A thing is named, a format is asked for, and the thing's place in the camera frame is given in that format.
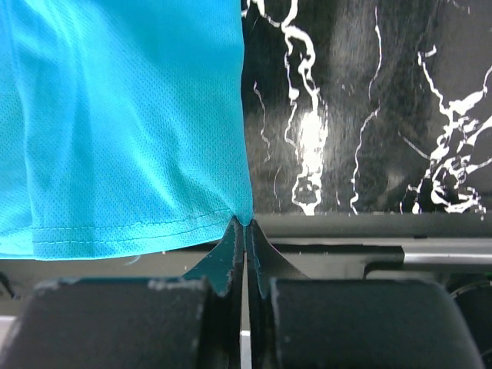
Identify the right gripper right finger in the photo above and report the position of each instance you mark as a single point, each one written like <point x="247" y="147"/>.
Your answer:
<point x="299" y="322"/>

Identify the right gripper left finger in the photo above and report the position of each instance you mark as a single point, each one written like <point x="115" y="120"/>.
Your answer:
<point x="192" y="321"/>

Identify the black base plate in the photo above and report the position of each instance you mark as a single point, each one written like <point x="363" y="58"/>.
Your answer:
<point x="321" y="246"/>

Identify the teal t shirt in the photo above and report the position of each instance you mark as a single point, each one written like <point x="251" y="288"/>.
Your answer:
<point x="122" y="128"/>

